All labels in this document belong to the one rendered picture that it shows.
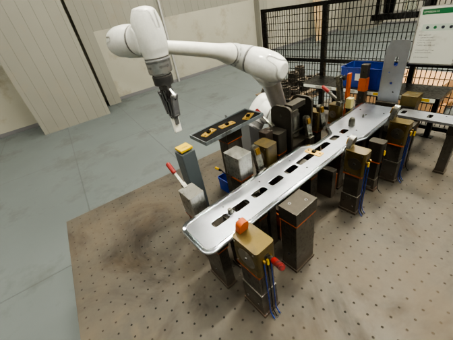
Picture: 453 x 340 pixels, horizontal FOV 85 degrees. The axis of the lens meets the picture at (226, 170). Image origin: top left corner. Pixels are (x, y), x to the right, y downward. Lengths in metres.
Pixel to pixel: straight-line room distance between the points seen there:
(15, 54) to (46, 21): 0.80
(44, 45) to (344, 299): 6.03
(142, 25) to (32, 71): 5.34
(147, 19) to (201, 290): 1.01
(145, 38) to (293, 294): 1.05
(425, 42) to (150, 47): 1.60
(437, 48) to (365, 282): 1.41
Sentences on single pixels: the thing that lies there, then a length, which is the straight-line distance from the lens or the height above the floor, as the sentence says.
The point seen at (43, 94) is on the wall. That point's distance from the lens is 6.27.
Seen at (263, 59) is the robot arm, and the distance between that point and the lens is 1.27.
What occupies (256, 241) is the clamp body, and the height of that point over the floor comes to 1.06.
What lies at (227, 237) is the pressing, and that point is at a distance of 0.87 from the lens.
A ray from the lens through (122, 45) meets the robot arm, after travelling 1.06.
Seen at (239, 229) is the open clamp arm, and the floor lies 1.09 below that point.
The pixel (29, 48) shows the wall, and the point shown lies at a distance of 6.19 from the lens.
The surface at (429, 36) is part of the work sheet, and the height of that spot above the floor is 1.30.
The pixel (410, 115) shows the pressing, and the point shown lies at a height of 1.00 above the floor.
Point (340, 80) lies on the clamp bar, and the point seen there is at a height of 1.19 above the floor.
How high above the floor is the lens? 1.65
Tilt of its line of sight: 34 degrees down
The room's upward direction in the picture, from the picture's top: 11 degrees counter-clockwise
